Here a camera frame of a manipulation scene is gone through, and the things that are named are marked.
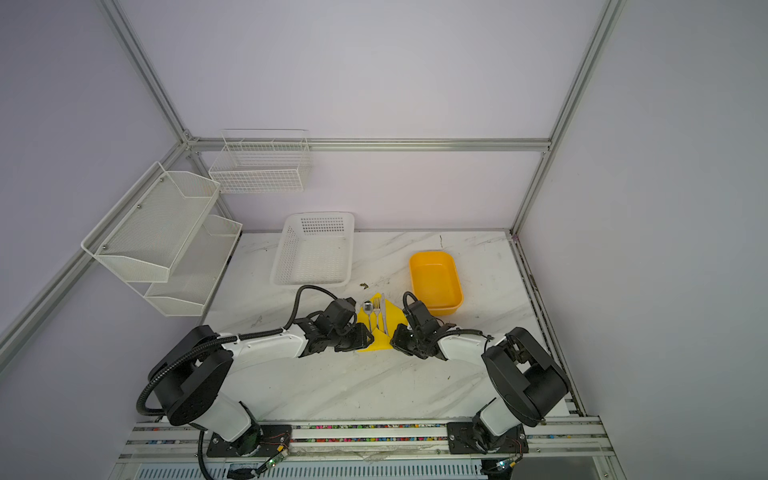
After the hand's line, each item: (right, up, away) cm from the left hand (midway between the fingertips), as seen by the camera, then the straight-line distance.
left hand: (370, 341), depth 86 cm
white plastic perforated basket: (-25, +28, +31) cm, 49 cm away
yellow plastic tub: (+23, +16, +20) cm, 34 cm away
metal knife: (+4, +5, +10) cm, 12 cm away
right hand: (+5, -1, +2) cm, 6 cm away
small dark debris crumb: (-3, +15, +18) cm, 23 cm away
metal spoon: (-1, +8, +10) cm, 13 cm away
